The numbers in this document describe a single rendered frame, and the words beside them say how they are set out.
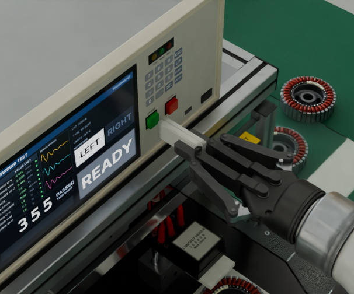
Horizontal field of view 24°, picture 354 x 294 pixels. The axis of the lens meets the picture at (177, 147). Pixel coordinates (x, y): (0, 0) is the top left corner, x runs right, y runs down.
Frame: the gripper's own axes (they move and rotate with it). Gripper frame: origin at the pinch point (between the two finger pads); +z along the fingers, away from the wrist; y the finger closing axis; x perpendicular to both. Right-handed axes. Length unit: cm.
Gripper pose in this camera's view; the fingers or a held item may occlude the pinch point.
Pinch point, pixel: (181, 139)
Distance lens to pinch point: 110.2
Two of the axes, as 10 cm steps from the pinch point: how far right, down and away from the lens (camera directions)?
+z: -7.6, -4.8, 4.4
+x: 0.0, -6.8, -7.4
